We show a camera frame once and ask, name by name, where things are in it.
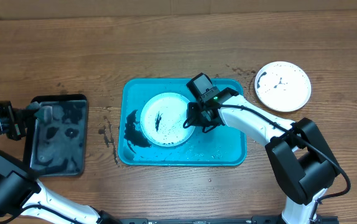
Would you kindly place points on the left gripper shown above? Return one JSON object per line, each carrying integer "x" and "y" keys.
{"x": 18, "y": 122}

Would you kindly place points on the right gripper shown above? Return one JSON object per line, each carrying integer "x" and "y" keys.
{"x": 193, "y": 114}

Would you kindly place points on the green scrubbing sponge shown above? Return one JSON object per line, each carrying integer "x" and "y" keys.
{"x": 44, "y": 113}

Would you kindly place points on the light blue plate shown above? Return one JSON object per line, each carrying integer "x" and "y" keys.
{"x": 162, "y": 120}

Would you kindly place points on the white plate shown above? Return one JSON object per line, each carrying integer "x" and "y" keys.
{"x": 282, "y": 86}

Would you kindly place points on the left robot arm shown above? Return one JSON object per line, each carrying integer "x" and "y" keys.
{"x": 21, "y": 191}

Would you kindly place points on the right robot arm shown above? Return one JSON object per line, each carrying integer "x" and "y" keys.
{"x": 302, "y": 162}

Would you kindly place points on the teal plastic tray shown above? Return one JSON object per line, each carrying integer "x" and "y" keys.
{"x": 222, "y": 146}

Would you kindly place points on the black water tray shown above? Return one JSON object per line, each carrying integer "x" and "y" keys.
{"x": 57, "y": 148}

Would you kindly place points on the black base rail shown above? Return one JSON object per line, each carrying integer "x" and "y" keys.
{"x": 197, "y": 221}

